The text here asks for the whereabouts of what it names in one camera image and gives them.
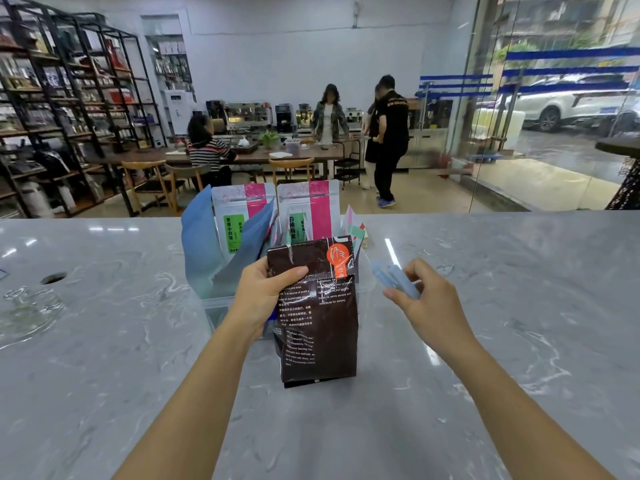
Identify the large light blue pouch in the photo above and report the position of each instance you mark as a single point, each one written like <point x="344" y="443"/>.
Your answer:
<point x="200" y="244"/>

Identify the white teapot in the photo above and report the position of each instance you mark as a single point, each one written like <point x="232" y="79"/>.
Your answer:
<point x="243" y="142"/>

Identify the clear plastic container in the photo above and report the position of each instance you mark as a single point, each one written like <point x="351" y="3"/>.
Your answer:
<point x="292" y="148"/>

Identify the white paper sheet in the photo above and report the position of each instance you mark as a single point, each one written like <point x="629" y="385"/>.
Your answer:
<point x="280" y="154"/>

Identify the person's left hand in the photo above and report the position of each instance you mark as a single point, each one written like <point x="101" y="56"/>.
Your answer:
<point x="255" y="299"/>

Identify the brown topped appliance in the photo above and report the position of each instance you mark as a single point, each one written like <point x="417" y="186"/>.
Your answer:
<point x="416" y="113"/>

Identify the green potted plant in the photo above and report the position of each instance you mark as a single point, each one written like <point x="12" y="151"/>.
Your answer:
<point x="270" y="139"/>

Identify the black coffee machine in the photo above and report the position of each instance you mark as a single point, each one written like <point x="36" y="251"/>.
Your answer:
<point x="284" y="118"/>

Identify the grey blue pouch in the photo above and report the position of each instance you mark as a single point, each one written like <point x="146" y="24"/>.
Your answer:
<point x="245" y="264"/>

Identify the light blue sealing clip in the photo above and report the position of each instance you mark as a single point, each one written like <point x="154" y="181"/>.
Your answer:
<point x="392" y="279"/>

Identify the long dark wooden table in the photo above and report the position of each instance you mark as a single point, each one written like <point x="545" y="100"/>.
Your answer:
<point x="260" y="155"/>

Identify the dark round table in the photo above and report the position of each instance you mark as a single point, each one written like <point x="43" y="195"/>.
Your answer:
<point x="620" y="144"/>

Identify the blue striped glass door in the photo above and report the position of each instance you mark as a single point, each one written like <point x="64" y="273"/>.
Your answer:
<point x="460" y="86"/>

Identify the white tall canister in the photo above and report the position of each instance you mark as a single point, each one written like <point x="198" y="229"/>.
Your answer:
<point x="37" y="199"/>

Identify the wooden chair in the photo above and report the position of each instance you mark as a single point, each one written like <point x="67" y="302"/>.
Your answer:
<point x="190" y="170"/>
<point x="292" y="164"/>
<point x="145" y="167"/>

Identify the silver espresso machine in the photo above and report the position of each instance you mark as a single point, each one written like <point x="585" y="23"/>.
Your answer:
<point x="247" y="114"/>

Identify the person's right hand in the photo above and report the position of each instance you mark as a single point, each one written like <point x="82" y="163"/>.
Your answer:
<point x="437" y="309"/>

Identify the white car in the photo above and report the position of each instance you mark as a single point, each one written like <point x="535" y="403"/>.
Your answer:
<point x="565" y="104"/>

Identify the black trolley cart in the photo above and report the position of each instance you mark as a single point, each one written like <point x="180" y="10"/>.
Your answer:
<point x="346" y="167"/>

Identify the black box appliance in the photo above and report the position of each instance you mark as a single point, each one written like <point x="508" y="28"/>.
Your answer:
<point x="439" y="113"/>

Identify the person's left forearm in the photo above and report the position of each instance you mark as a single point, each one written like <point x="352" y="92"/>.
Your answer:
<point x="190" y="409"/>

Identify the pink green sachets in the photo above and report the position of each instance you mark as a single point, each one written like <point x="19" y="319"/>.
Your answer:
<point x="356" y="232"/>

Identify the person's right forearm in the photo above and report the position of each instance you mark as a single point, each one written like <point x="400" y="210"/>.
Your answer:
<point x="520" y="419"/>

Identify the white pink tea pouch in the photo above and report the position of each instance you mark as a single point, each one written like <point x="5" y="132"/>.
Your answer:
<point x="230" y="199"/>
<point x="320" y="204"/>

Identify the white wall niche shelf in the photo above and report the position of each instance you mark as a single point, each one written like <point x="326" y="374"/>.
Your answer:
<point x="167" y="54"/>

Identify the black metal display shelving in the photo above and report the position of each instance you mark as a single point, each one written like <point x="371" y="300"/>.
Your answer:
<point x="30" y="57"/>
<point x="117" y="69"/>

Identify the white floor air conditioner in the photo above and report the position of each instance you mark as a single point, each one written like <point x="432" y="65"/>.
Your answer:
<point x="179" y="112"/>

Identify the dark brown coffee bag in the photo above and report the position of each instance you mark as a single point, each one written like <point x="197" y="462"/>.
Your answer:
<point x="320" y="339"/>

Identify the clear plastic storage box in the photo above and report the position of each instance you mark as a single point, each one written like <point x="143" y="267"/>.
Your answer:
<point x="215" y="307"/>

